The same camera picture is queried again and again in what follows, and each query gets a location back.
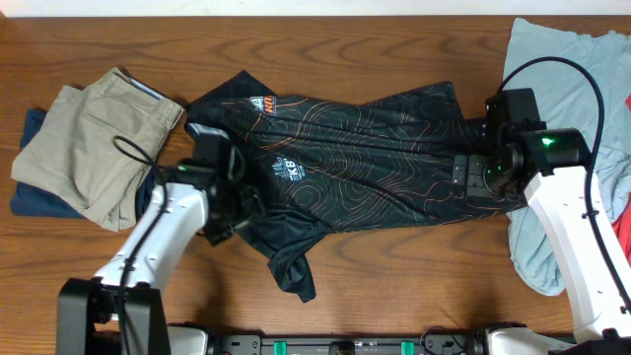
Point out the folded khaki trousers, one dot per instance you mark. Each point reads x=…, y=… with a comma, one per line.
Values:
x=73, y=155

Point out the light grey t-shirt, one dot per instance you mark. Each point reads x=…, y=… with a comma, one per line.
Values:
x=536, y=59

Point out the red garment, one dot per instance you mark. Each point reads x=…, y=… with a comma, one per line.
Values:
x=621, y=228

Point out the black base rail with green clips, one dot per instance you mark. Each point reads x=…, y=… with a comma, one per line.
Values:
x=345, y=346

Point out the black orange-patterned sports shirt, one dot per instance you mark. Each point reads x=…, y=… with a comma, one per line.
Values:
x=323, y=167

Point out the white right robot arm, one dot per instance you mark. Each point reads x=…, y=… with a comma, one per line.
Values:
x=548, y=169

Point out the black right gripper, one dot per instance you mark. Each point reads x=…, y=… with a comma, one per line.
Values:
x=466, y=176

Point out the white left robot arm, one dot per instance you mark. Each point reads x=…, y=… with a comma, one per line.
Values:
x=120, y=310

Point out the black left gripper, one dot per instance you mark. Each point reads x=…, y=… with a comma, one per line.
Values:
x=253, y=204

